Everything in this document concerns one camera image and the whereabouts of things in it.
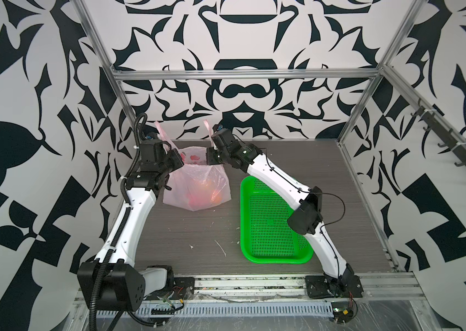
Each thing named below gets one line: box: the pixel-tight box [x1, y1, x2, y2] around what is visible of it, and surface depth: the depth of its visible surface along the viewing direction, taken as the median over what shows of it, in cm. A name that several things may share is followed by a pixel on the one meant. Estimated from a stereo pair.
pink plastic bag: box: [153, 119, 232, 212], surface depth 88 cm
